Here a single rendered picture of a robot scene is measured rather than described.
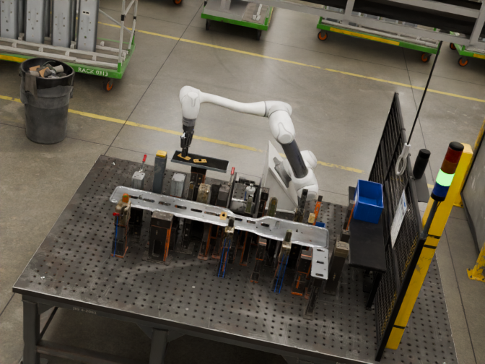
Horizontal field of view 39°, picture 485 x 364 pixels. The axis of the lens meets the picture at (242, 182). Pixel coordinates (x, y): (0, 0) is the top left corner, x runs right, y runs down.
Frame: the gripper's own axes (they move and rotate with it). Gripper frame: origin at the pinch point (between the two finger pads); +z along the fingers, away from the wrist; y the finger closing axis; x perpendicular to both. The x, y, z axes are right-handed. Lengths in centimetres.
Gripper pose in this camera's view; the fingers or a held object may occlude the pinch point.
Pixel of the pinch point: (185, 151)
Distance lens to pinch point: 443.0
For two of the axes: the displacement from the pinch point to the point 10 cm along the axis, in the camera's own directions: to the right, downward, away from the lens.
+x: 8.6, 3.8, -3.5
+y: -4.9, 3.8, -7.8
